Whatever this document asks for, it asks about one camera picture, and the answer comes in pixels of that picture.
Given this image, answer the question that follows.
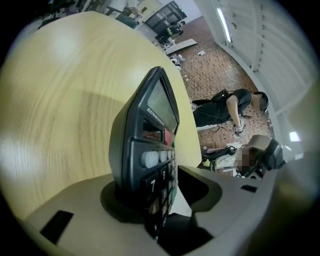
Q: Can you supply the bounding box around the light wooden pedestal table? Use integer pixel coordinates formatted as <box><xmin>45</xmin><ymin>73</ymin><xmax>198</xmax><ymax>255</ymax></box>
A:
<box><xmin>0</xmin><ymin>11</ymin><xmax>203</xmax><ymax>221</ymax></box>

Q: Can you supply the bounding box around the black cabinet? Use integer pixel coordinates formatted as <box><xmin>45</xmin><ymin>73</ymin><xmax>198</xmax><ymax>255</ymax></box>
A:
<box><xmin>143</xmin><ymin>0</ymin><xmax>188</xmax><ymax>29</ymax></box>

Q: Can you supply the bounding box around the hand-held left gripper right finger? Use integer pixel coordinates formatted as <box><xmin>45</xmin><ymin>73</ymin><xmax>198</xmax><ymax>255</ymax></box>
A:
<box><xmin>177</xmin><ymin>161</ymin><xmax>284</xmax><ymax>254</ymax></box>

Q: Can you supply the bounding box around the white flat board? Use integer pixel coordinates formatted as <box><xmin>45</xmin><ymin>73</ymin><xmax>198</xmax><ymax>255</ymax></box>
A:
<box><xmin>165</xmin><ymin>38</ymin><xmax>199</xmax><ymax>55</ymax></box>

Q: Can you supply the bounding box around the ceiling light tube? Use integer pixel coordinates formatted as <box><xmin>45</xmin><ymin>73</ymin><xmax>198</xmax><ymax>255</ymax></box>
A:
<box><xmin>215</xmin><ymin>6</ymin><xmax>233</xmax><ymax>44</ymax></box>

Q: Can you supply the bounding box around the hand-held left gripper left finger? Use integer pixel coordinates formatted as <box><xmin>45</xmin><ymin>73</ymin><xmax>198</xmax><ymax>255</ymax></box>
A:
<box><xmin>24</xmin><ymin>172</ymin><xmax>164</xmax><ymax>256</ymax></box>

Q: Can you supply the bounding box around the black desk calculator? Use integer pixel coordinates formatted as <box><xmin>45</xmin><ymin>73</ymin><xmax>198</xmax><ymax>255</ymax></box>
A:
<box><xmin>108</xmin><ymin>66</ymin><xmax>181</xmax><ymax>244</ymax></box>

